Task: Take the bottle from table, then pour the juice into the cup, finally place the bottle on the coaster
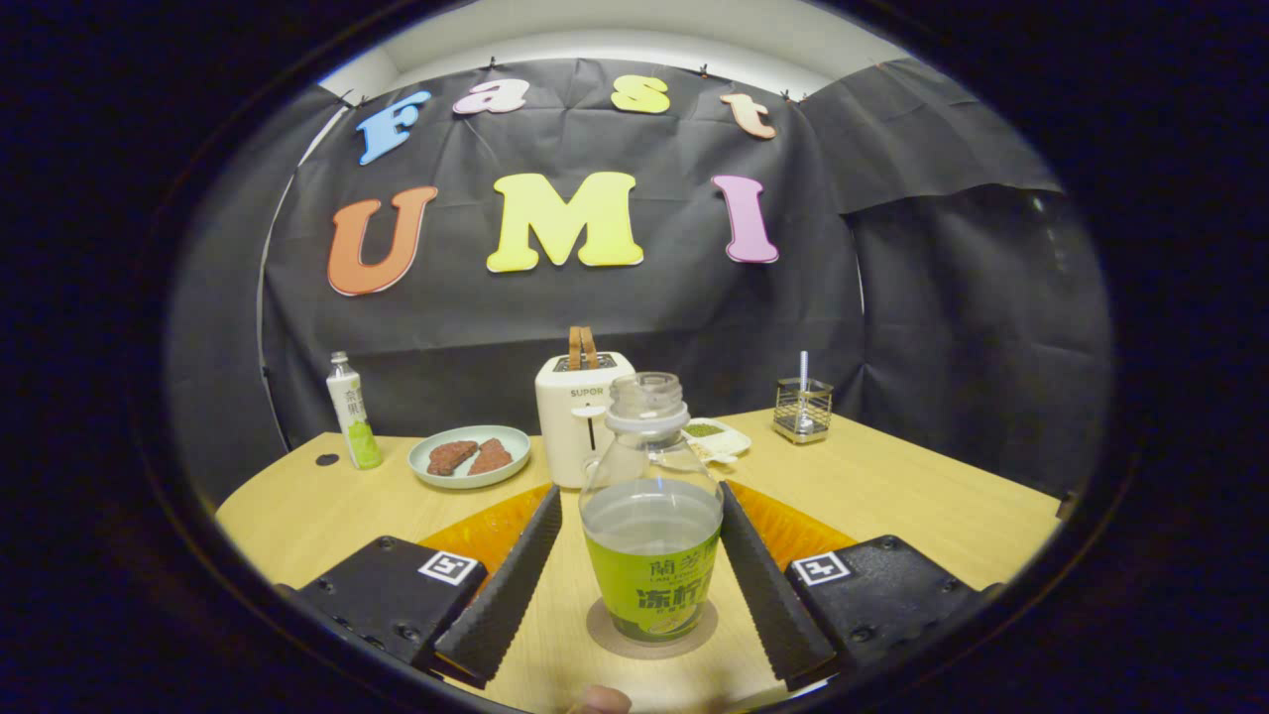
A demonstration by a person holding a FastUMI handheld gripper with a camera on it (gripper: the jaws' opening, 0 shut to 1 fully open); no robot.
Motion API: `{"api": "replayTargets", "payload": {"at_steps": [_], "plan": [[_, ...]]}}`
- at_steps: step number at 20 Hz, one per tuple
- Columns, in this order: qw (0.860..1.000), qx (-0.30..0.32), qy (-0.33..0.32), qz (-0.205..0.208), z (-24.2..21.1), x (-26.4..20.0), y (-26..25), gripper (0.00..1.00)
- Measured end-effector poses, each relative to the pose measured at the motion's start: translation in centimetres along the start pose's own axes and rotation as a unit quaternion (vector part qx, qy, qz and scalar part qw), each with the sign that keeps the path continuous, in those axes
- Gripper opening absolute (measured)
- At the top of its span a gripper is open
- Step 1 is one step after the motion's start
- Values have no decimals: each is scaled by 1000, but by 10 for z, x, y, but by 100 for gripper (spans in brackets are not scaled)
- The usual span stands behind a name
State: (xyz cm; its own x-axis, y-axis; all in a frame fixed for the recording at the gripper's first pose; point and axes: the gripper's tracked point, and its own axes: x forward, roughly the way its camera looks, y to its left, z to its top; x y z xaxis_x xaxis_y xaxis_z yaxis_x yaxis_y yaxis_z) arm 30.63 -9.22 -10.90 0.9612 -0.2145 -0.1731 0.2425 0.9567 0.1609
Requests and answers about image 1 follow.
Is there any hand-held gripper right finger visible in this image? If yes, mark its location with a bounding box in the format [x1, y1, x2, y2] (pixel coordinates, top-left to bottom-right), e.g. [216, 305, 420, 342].
[719, 480, 992, 692]

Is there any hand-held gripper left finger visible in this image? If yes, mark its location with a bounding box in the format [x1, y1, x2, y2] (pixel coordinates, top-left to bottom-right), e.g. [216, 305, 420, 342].
[288, 483, 563, 687]

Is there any clear juice bottle green label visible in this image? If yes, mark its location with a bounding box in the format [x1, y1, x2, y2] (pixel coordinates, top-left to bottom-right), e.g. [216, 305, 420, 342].
[579, 372, 725, 644]

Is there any round brown coaster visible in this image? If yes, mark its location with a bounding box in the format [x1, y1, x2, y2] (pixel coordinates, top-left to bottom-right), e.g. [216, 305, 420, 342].
[585, 595, 720, 660]

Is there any slim white green bottle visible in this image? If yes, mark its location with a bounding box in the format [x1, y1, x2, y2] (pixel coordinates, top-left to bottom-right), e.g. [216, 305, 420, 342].
[326, 351, 384, 471]

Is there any pale green plate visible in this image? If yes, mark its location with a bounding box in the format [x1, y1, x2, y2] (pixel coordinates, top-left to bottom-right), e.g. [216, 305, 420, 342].
[407, 424, 532, 491]

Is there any wooden table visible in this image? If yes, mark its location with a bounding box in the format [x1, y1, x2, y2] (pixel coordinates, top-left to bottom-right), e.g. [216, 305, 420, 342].
[215, 407, 1064, 714]

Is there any white divided snack tray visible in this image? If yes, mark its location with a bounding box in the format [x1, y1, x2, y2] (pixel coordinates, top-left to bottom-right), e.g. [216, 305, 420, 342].
[682, 417, 752, 465]

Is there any cream toaster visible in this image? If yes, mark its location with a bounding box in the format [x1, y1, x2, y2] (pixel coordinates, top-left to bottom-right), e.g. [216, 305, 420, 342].
[534, 351, 637, 490]

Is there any black backdrop cloth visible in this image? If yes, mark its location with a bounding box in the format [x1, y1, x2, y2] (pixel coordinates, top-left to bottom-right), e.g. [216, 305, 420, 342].
[164, 55, 1116, 517]

